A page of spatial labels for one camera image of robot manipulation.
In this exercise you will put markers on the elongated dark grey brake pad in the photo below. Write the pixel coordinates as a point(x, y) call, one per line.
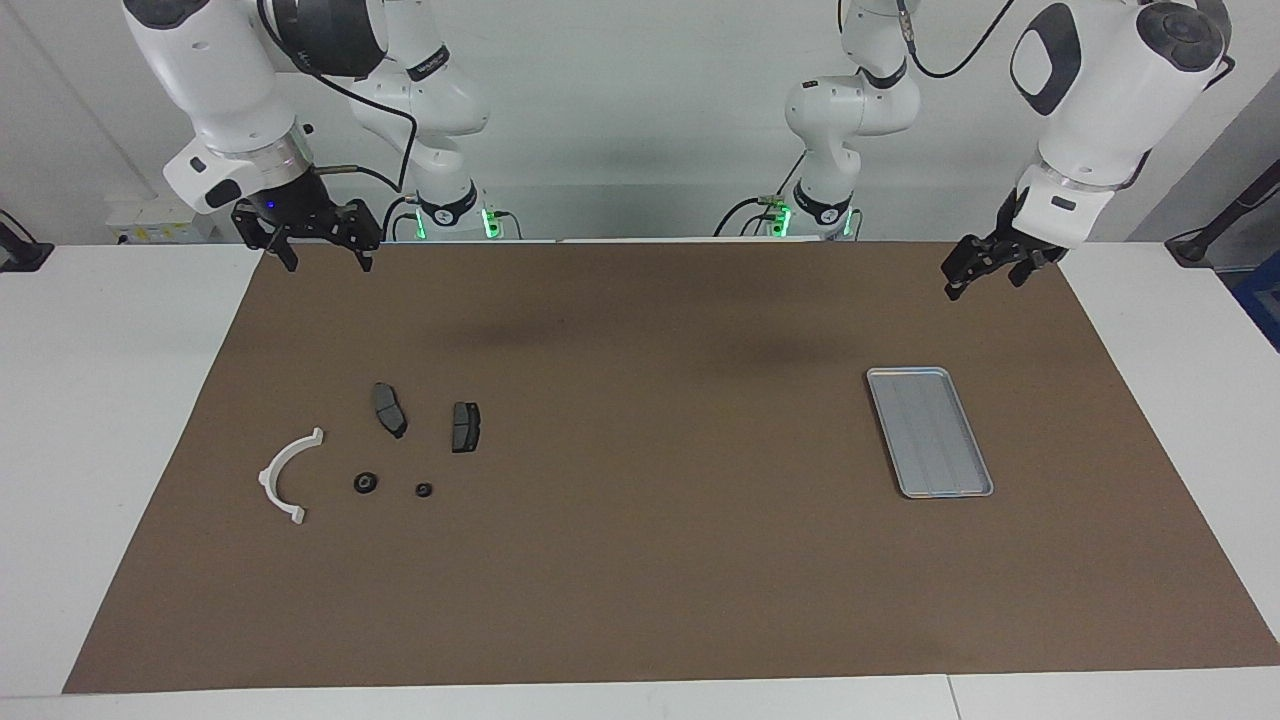
point(388, 408)

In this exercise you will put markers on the brown table mat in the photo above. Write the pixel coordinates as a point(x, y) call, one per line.
point(650, 580)

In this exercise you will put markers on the black stand foot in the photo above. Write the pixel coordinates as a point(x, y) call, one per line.
point(25, 255)

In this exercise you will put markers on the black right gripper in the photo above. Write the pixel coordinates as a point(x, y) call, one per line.
point(295, 210)

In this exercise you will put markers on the white wall socket box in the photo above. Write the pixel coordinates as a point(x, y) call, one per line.
point(160, 220)

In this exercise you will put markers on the large black bearing gear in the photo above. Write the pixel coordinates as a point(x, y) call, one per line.
point(360, 488)

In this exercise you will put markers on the black stand with pole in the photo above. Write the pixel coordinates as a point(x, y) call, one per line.
point(1195, 245)

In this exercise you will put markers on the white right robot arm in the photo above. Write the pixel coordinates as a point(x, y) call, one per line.
point(220, 80)

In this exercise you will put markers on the blue crate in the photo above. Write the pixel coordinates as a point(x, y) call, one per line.
point(1262, 300)

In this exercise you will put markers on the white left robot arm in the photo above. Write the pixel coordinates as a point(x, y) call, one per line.
point(1100, 100)

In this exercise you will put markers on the silver metal tray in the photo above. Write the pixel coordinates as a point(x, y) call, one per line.
point(935, 440)

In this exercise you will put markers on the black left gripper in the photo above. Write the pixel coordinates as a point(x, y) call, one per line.
point(1025, 245)

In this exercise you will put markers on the rectangular dark grey brake pad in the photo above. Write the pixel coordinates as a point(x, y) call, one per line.
point(466, 428)

